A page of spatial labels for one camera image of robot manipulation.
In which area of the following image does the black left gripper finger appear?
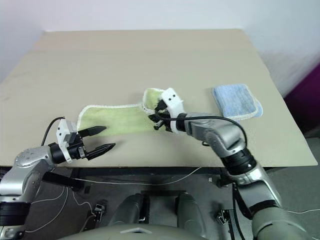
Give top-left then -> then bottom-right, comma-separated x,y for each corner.
87,142 -> 117,161
79,125 -> 108,138

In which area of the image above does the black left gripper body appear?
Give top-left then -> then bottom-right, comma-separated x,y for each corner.
66,130 -> 90,161

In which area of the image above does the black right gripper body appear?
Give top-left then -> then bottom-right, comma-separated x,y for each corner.
154,98 -> 173,127

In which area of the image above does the green towel with white edge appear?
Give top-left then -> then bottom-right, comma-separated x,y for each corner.
77,87 -> 174,137

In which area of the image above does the folded blue towel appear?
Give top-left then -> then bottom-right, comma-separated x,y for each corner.
212,83 -> 264,121

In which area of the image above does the small black metal clamp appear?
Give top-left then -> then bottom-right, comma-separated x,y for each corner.
215,209 -> 230,225
92,203 -> 106,216

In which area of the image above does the dark rounded grey shape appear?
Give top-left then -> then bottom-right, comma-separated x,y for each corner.
109,192 -> 151,240
174,192 -> 209,240

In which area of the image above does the grey robot torso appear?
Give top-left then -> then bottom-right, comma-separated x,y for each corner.
56,221 -> 254,240

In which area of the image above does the purple object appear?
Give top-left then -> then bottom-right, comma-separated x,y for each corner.
284,66 -> 320,139

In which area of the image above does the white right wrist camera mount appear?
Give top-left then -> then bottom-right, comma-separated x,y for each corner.
159,87 -> 187,134

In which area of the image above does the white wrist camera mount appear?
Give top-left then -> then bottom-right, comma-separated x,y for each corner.
159,87 -> 187,134
55,119 -> 79,165

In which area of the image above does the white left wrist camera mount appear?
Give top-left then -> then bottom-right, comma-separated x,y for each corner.
55,119 -> 79,165

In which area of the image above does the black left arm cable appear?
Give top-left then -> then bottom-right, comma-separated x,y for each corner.
40,116 -> 67,146

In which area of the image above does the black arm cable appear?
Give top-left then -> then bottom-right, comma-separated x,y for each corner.
163,115 -> 249,151
40,116 -> 67,146

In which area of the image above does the black table frame bar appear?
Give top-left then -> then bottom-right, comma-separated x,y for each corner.
41,165 -> 232,192

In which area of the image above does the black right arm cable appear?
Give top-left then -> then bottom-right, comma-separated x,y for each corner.
163,115 -> 249,151

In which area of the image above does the thin white wire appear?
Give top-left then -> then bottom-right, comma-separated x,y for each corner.
32,166 -> 210,226

